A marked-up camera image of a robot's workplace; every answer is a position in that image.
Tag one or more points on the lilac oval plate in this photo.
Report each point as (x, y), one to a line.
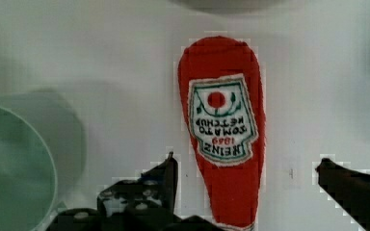
(236, 6)

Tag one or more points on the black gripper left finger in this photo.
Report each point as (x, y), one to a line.
(143, 204)

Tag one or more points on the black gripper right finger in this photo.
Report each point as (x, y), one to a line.
(349, 188)

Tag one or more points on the red plush ketchup bottle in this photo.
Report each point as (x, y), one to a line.
(221, 93)

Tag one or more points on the mint green strainer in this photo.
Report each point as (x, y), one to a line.
(27, 179)

